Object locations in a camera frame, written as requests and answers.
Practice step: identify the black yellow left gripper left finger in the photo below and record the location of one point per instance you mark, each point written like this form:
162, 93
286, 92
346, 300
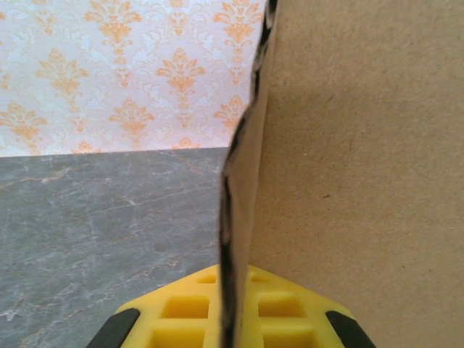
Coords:
181, 311

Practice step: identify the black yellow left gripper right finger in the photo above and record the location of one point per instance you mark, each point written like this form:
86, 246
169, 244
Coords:
282, 311

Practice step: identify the brown cardboard box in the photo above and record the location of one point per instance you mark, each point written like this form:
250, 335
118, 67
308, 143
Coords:
362, 145

